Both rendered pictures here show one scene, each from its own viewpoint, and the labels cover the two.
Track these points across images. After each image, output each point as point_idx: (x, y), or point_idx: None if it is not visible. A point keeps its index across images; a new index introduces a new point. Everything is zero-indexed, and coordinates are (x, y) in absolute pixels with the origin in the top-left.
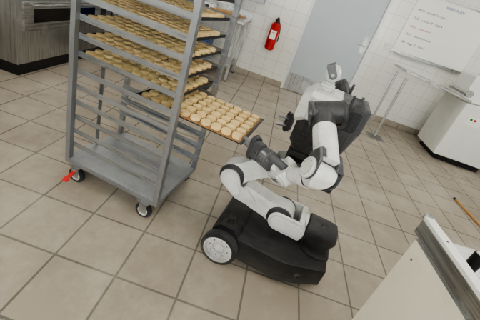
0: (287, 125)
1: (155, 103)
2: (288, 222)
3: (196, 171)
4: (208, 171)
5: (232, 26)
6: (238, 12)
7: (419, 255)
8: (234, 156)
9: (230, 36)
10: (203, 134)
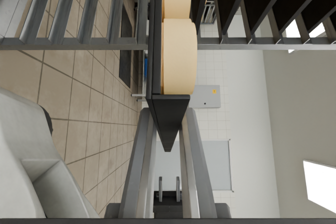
0: (165, 206)
1: None
2: None
3: (9, 62)
4: (18, 86)
5: (295, 42)
6: (318, 45)
7: None
8: (47, 112)
9: (280, 43)
10: (85, 43)
